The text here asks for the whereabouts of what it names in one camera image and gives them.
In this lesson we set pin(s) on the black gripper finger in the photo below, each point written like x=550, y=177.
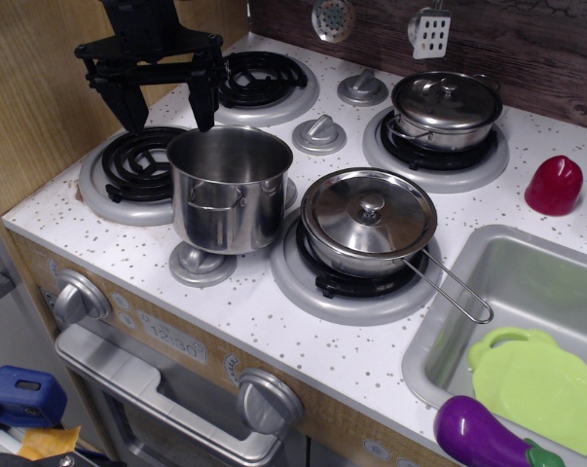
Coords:
x=128, y=105
x=203, y=98

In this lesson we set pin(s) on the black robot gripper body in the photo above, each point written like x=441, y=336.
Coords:
x=150, y=46

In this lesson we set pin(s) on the tall stainless steel pot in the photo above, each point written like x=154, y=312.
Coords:
x=228, y=188

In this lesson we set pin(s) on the back left stove burner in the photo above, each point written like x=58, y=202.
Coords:
x=265, y=89

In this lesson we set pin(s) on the stove burner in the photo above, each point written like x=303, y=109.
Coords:
x=127, y=179
x=265, y=89
x=336, y=297
x=438, y=172

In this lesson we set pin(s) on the front left stove burner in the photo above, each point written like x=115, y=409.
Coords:
x=127, y=179

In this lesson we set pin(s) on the grey middle stove knob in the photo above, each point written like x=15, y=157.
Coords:
x=319, y=137

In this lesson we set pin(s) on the grey stove knob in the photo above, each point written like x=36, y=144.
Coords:
x=291, y=193
x=196, y=268
x=362, y=90
x=319, y=137

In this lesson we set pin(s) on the grey centre stove knob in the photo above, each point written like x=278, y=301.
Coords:
x=291, y=193

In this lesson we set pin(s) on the grey back stove knob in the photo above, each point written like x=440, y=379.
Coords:
x=362, y=90

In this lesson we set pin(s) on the grey front stove knob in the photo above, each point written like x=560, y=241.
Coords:
x=196, y=268

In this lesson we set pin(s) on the back right stove burner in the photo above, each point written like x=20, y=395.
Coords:
x=438, y=172

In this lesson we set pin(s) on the steel pot lid with knob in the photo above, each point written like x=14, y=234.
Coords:
x=446, y=100

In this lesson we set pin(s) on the front right stove burner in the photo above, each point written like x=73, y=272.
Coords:
x=336, y=297

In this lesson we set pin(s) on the hanging steel skimmer ladle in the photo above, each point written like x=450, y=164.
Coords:
x=333, y=20

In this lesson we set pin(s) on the steel saucepan lid with knob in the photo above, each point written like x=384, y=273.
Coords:
x=367, y=190

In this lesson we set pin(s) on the left grey oven dial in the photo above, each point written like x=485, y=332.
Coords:
x=78, y=299

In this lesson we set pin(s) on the grey oven dial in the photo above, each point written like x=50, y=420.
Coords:
x=78, y=299
x=266, y=404

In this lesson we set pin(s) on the hanging steel slotted spatula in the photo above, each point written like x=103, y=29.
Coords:
x=428, y=31

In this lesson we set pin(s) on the oven clock display panel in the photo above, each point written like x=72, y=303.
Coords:
x=173, y=337

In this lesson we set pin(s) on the blue plastic clamp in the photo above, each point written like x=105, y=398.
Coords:
x=30, y=399

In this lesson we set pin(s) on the right grey oven dial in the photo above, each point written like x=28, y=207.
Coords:
x=266, y=404

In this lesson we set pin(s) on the yellow cloth scrap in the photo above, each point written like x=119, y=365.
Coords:
x=40, y=443

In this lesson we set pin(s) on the red toy pepper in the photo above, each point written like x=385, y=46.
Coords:
x=555, y=187

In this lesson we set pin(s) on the grey toy sink basin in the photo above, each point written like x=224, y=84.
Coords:
x=511, y=279

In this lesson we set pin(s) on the purple toy eggplant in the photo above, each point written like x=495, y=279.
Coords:
x=472, y=436

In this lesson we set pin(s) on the green toy plate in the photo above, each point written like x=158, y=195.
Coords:
x=524, y=376

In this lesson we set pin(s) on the steel saucepan with long handle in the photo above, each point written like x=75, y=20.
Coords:
x=370, y=247

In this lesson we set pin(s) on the steel two-handled pot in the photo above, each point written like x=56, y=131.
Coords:
x=441, y=140

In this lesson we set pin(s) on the grey oven door handle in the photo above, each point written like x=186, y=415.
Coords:
x=160, y=414

